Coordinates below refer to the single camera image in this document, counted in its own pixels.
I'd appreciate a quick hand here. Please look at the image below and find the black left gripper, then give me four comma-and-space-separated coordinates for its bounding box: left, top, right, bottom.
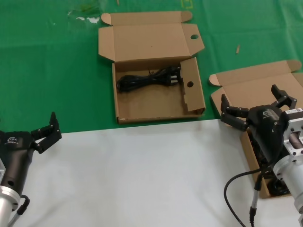
0, 111, 62, 193

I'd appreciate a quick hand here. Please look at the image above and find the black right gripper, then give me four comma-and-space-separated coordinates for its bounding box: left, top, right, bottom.
220, 84, 298, 164

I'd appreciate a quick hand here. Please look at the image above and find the black power cable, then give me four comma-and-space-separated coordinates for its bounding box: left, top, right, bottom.
116, 66, 183, 94

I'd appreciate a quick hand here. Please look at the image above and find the open cardboard box with holes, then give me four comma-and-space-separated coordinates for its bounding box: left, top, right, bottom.
98, 10, 206, 125

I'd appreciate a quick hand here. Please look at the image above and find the green table mat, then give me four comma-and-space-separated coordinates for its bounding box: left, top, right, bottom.
0, 0, 303, 138

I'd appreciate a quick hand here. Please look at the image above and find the open cardboard box holding cables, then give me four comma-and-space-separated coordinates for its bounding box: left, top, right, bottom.
208, 60, 303, 199

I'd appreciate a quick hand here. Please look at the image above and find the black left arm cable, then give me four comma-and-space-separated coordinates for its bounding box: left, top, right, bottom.
7, 194, 31, 227

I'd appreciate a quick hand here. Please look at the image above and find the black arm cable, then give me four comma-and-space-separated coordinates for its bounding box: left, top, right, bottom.
7, 194, 31, 227
223, 166, 276, 227

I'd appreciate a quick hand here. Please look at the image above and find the pile of black cables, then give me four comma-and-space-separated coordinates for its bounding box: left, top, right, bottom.
250, 131, 292, 196

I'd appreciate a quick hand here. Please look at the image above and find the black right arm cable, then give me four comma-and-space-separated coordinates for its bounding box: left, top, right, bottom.
223, 166, 276, 227

